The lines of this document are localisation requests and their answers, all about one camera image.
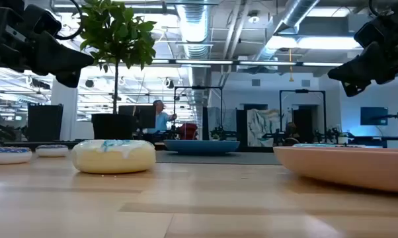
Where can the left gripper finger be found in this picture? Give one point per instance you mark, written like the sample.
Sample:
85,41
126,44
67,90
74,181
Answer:
70,61
68,80

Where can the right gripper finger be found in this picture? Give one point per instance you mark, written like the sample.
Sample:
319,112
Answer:
354,87
354,69

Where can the large blue iced donut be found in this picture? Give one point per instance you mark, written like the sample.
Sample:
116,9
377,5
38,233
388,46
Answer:
313,145

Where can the small purple iced donut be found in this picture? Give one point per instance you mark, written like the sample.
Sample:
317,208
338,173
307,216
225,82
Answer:
52,152

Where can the small teal iced donut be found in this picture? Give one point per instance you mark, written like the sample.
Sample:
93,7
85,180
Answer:
7,158

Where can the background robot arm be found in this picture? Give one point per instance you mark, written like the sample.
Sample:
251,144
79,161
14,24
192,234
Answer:
275,137
326,136
223,135

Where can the ceiling light strip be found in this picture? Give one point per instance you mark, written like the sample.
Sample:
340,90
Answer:
204,61
268,63
321,64

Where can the black cabinet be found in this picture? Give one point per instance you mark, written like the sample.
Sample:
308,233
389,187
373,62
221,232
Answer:
45,122

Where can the white cup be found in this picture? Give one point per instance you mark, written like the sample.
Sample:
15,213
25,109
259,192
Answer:
342,139

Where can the black desk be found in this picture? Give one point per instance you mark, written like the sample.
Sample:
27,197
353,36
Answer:
377,140

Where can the yellow hanging pipe fitting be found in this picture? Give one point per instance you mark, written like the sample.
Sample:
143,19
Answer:
291,78

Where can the green potted plant black pot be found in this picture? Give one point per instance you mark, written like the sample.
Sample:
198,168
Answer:
114,127

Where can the pink plate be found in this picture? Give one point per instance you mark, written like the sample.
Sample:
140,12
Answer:
351,168

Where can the black computer monitor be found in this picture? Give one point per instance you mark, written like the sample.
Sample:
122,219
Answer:
143,115

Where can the large white iced donut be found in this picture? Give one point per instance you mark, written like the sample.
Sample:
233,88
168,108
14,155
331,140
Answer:
113,162

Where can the person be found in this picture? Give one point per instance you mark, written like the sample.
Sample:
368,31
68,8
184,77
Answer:
161,122

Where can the ceiling sensor dome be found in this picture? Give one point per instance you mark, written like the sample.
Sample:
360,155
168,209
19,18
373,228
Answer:
253,18

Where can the red bag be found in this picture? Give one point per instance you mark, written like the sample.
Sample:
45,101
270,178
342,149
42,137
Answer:
188,131

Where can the blue plate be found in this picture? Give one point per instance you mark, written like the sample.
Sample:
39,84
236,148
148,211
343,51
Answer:
201,147

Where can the blue wall screen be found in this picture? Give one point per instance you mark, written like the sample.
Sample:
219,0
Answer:
374,115

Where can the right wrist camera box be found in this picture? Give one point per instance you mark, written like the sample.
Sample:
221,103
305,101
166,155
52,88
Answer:
367,33

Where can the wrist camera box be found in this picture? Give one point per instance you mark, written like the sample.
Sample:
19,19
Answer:
367,33
43,20

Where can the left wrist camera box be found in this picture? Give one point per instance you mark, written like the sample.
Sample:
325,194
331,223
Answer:
43,20

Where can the wall air vent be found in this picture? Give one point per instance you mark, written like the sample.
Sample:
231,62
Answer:
305,83
256,82

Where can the black rig frame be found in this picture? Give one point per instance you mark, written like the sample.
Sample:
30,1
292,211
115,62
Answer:
301,91
198,87

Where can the silver ventilation duct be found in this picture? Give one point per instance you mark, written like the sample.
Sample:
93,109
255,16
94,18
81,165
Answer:
298,13
194,23

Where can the white teal wall hanging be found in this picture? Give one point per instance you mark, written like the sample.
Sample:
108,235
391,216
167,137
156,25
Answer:
263,127

